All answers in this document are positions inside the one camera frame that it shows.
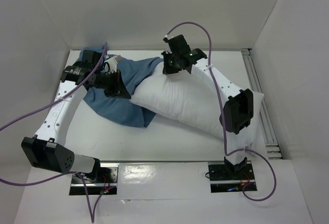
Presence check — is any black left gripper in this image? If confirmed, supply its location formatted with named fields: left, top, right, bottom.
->
left=90, top=69, right=131, bottom=100

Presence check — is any blue fabric pillowcase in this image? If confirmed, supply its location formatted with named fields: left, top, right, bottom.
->
left=83, top=57, right=163, bottom=128

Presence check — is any white pillow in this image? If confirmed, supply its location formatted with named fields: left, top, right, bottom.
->
left=129, top=61, right=265, bottom=150

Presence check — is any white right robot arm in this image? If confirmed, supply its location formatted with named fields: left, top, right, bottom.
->
left=161, top=34, right=254, bottom=179

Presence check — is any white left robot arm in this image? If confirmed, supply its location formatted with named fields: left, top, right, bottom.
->
left=21, top=50, right=131, bottom=182

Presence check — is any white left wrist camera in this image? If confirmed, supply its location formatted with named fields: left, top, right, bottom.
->
left=104, top=55, right=122, bottom=74

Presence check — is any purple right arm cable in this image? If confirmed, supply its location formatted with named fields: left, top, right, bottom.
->
left=166, top=22, right=277, bottom=201

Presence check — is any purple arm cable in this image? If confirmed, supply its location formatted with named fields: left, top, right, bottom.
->
left=166, top=22, right=277, bottom=201
left=0, top=41, right=108, bottom=223

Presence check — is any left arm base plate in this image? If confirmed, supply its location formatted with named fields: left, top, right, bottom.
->
left=69, top=162, right=119, bottom=196

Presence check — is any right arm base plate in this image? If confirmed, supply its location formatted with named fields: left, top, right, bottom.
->
left=205, top=163, right=257, bottom=193

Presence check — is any aluminium frame rail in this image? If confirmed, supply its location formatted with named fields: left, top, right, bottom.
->
left=241, top=48, right=283, bottom=160

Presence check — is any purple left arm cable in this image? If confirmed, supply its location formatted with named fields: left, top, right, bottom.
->
left=0, top=41, right=108, bottom=223

